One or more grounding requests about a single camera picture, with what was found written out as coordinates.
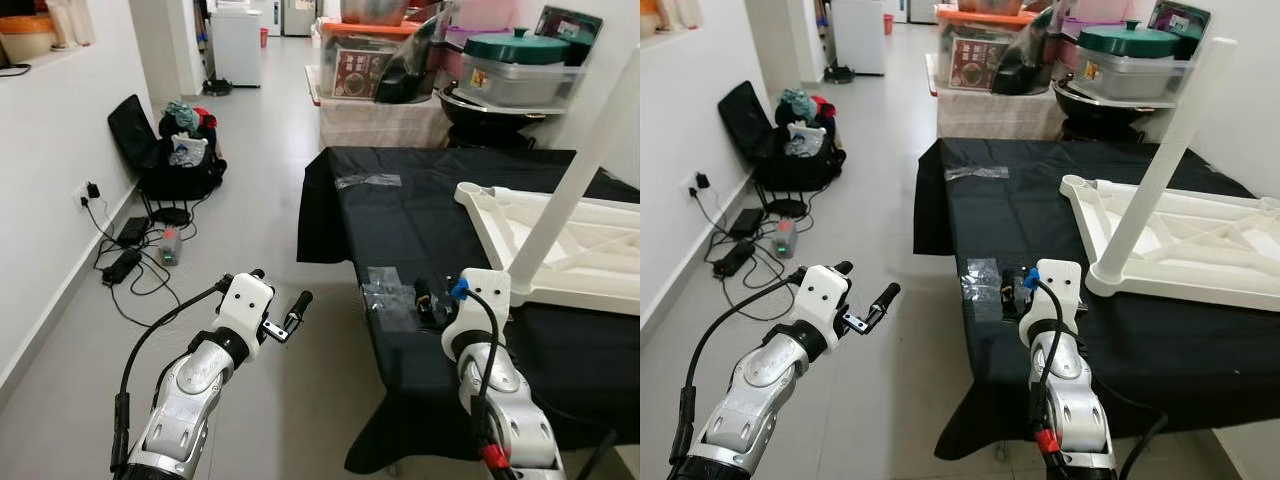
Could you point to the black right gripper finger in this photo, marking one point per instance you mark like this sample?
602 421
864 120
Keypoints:
422 295
1008 285

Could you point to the black floor stand base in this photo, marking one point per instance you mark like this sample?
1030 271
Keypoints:
217 87
837 74

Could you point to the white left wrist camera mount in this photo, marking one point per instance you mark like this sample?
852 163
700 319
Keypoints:
245 300
825 295

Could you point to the black fabric bag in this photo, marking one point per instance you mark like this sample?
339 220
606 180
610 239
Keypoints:
800 175
185 182

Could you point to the grey electronic box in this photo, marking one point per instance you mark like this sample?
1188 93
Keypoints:
169 247
785 239

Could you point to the clear tape patch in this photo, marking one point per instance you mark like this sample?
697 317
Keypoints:
385 300
977 172
368 181
982 290

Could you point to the beige cloth covered bench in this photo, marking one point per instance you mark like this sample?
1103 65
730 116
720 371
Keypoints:
380 122
995 115

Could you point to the black wok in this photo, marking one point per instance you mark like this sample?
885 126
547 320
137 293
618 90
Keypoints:
490 125
1105 118

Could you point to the large steel pot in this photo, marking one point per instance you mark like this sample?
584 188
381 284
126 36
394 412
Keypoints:
375 10
990 6

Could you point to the white cabinet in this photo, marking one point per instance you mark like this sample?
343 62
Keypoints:
857 35
236 45

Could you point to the black power adapter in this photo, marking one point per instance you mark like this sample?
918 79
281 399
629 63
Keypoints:
132 231
746 222
734 258
121 266

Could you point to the red cloth item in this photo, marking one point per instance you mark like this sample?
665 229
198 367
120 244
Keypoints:
206 117
824 107

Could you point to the white crumpled plastic bag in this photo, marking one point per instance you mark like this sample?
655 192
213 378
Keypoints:
805 140
188 151

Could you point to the framed picture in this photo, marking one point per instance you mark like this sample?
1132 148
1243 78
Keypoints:
1180 22
568 30

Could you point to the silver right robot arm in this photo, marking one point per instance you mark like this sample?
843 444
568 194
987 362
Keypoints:
1070 400
505 400

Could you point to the red lidded plastic container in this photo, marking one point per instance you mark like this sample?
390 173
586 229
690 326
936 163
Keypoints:
485 15
1095 12

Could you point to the orange lidded storage box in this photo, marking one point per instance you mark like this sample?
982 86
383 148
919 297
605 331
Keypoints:
965 55
350 65

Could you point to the black tablecloth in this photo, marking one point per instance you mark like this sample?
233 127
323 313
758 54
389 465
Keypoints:
420 220
1000 210

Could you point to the glossy black bag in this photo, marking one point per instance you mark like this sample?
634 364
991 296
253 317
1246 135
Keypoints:
410 70
1025 60

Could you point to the green pot with lid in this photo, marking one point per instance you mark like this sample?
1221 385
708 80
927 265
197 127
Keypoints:
515 48
1130 40

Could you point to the grey refrigerator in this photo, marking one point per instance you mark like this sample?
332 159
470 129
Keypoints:
297 15

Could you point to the white plastic table top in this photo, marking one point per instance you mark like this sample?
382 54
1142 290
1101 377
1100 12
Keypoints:
600 285
1200 285

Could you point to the white plastic table leg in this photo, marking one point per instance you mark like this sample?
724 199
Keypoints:
575 190
1165 170

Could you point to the black folding chair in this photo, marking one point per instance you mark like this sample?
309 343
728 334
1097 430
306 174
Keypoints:
130 130
742 115

